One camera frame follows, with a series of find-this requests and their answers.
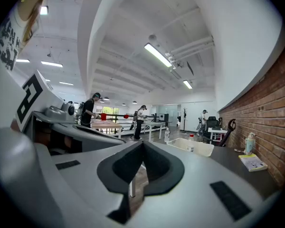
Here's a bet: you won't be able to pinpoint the person's white printed shirt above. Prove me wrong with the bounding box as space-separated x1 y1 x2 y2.
0 0 42 129

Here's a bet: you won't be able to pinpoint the black hanging ceiling panel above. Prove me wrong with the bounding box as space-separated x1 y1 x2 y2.
186 61 195 76

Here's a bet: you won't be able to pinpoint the small white side table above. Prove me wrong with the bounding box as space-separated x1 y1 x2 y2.
208 127 229 145

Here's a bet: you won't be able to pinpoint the black coat rack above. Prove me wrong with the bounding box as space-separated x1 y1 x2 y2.
181 107 190 133

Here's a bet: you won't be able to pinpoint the dark grey table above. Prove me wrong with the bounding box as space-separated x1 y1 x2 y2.
129 140 283 199

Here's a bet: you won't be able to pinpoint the black metal railing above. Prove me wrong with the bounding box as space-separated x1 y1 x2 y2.
106 114 166 131

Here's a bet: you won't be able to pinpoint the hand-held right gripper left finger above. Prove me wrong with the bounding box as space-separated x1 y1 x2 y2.
34 140 144 228

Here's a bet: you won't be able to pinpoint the cream perforated plastic basket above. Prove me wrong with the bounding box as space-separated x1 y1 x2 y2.
166 137 215 158

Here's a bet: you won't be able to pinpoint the white work table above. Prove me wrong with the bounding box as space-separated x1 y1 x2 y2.
142 120 173 143

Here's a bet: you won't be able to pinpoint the red-capped small bottle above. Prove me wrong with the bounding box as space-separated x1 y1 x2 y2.
186 133 195 152

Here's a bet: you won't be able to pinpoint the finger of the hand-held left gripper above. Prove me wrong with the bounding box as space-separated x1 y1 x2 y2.
51 123 127 153

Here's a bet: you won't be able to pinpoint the wooden work table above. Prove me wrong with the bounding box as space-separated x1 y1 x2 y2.
91 119 123 139

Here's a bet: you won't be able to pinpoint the yellow booklet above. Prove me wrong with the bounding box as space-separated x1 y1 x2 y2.
238 153 268 173

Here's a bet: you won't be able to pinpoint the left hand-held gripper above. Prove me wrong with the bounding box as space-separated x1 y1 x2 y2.
15 69 121 156

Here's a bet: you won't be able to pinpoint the bright window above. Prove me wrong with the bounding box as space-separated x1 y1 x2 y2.
102 106 120 115

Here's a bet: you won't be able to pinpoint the person's left hand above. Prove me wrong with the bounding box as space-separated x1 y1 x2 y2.
35 127 74 149

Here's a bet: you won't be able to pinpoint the person's neck and chest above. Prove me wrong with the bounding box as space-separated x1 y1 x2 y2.
17 0 49 42

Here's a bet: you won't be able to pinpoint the white ceiling pipes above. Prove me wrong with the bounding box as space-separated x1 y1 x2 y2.
165 35 216 65

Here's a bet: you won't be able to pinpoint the person's left forearm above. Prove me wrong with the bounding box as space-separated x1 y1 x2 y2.
10 119 22 133

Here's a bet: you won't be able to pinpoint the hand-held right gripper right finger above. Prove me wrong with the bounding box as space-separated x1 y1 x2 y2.
130 140 264 228

